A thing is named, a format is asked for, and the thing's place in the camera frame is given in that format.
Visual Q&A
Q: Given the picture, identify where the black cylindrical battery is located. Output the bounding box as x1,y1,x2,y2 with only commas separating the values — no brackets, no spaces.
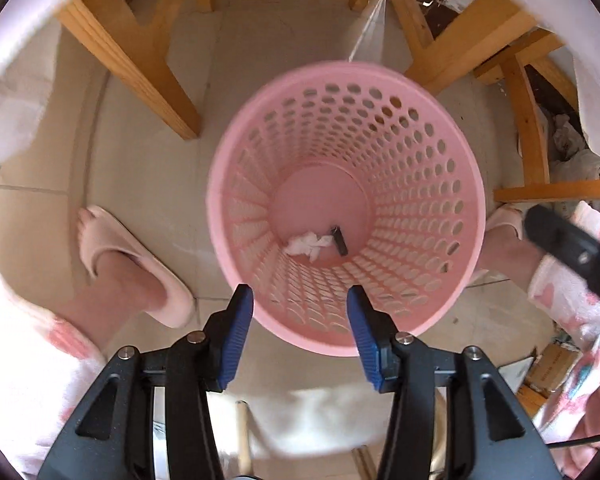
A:
330,226,349,257

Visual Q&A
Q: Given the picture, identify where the small white tissue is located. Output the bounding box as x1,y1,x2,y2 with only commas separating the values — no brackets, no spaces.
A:
284,232,334,263

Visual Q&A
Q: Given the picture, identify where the right pink slipper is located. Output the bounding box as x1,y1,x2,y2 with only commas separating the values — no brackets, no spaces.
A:
467,202,527,286

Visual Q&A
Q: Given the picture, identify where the pink slipper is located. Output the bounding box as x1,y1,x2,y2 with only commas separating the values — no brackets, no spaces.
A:
467,202,527,286
78,205,194,328

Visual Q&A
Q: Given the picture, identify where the pink plastic waste basket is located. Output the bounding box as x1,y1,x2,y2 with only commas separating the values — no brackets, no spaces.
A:
206,61,486,356

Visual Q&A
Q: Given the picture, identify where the left pink slipper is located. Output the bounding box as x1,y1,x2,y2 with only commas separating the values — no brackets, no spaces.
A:
78,205,194,328

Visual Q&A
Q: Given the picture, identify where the wooden chair frame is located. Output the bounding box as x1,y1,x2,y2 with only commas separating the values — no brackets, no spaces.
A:
54,0,600,206

